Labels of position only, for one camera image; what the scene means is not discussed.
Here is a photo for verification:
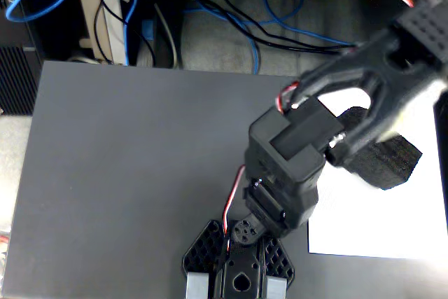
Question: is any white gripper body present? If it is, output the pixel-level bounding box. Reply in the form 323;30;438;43
383;80;448;142

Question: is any black foam cube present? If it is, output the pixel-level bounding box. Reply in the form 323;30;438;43
334;105;424;191

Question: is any white paper sheet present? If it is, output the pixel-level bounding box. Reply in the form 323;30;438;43
304;72;448;260

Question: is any gray base clamp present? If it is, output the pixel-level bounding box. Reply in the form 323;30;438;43
185;272;211;299
265;276;288;299

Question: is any black mat board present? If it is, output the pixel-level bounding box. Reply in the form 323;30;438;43
1;60;448;299

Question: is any beige table leg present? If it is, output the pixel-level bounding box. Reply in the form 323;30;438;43
76;0;129;67

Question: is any black vented box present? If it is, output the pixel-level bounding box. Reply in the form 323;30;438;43
0;45;39;116

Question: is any long black cable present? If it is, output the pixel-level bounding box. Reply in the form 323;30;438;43
218;0;361;56

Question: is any long blue cable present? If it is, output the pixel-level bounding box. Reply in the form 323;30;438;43
185;0;356;76

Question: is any gray cable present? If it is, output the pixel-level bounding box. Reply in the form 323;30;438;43
153;3;179;69

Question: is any thin black cable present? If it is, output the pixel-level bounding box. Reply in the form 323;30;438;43
93;0;125;64

